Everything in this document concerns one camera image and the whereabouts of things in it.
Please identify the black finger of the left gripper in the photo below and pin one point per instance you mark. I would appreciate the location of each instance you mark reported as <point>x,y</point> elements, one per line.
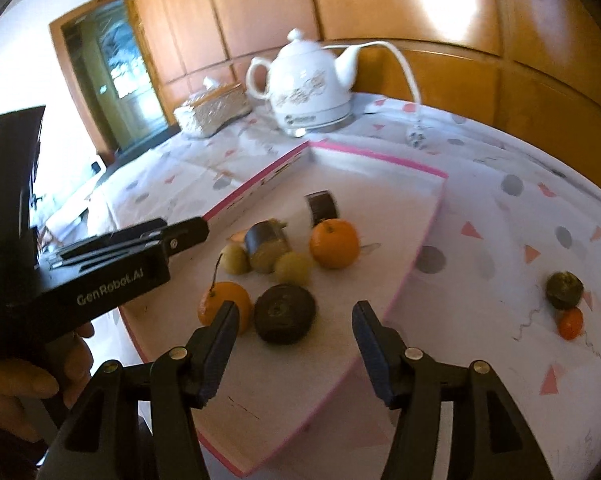
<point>174,238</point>
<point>91,244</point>

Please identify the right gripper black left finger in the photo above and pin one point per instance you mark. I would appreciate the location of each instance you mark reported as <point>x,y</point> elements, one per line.
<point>136,422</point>

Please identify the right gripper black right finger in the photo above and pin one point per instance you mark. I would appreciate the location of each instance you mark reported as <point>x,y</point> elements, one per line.
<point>491,438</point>

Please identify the yellowish small potato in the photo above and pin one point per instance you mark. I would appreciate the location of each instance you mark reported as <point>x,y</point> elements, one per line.
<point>234,260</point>

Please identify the orange mandarin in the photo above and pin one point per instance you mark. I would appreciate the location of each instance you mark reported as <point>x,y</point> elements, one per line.
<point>217,294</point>

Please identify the dark cut radish half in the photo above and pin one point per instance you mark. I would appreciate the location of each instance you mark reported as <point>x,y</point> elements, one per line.
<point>265,242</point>

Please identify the yellow small fruit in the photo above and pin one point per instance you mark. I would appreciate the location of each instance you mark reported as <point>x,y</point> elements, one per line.
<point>293,268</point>

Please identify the dark round fruit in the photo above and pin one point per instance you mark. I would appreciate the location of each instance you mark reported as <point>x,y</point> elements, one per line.
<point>284,314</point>
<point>564,290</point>

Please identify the dark cut radish piece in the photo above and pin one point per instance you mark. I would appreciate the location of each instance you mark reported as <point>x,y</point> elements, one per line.
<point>322,206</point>

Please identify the large orange with stem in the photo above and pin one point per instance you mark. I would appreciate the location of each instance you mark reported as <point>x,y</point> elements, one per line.
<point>334,244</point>

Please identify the person's left hand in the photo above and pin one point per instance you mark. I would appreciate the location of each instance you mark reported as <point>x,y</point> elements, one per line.
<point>21,379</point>

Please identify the pink shallow box tray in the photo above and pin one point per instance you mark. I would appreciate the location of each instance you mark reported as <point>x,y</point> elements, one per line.
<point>269,393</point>

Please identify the woven tissue box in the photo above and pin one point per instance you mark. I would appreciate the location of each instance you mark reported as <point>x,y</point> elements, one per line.
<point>212,107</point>

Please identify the small red tomato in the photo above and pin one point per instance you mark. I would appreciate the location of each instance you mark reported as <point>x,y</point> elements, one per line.
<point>571,324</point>

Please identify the wooden door with glass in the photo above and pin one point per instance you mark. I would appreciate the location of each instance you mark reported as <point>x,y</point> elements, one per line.
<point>107,77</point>

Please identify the patterned white tablecloth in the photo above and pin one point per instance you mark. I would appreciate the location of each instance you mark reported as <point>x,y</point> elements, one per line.
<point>511,216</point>

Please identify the white ceramic electric kettle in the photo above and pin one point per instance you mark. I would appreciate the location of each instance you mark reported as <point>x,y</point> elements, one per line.
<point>307,86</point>

